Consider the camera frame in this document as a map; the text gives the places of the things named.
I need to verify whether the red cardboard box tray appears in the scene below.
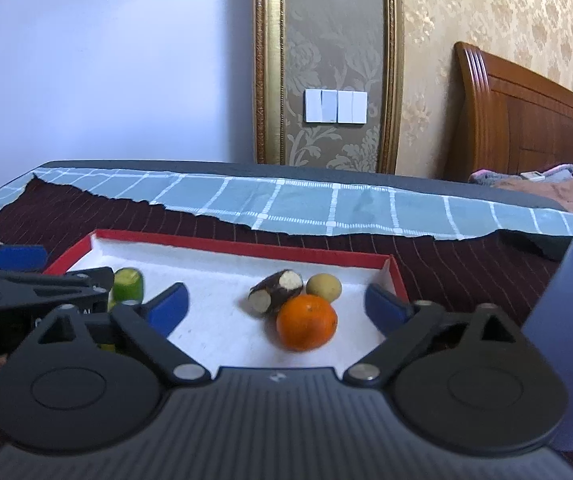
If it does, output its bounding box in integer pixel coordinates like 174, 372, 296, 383
41, 229, 410, 376

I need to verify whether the wooden headboard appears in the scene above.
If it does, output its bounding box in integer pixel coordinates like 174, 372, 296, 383
441, 41, 573, 181

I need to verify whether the gold framed wall panel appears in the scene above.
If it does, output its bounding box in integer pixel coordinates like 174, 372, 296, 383
252, 0, 405, 175

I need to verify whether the pink grey clothing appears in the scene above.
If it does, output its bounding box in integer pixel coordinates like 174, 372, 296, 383
469, 162, 573, 185

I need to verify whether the green cucumber piece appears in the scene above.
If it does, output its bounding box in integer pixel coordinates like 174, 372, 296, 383
108, 267, 144, 313

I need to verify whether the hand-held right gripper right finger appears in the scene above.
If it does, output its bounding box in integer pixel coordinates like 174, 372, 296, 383
341, 282, 527, 386

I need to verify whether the white wall light switch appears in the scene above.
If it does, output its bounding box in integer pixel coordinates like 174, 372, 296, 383
304, 88, 338, 125
337, 90, 368, 125

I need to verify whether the blue checked sheet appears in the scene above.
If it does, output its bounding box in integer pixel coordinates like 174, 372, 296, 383
0, 167, 573, 241

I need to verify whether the mottled dark sugarcane piece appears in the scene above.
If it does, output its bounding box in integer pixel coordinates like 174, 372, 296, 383
247, 269, 303, 317

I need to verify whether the small yellow fruit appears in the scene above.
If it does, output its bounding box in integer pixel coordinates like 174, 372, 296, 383
307, 272, 342, 305

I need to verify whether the brown blanket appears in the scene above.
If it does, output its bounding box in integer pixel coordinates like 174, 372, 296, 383
497, 177, 573, 216

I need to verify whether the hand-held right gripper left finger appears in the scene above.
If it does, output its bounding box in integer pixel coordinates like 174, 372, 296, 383
36, 282, 212, 386

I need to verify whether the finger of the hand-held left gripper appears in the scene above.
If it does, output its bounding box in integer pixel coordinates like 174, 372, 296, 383
0, 242, 50, 273
0, 267, 116, 312

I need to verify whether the small orange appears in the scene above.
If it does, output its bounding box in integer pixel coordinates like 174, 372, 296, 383
276, 294, 339, 352

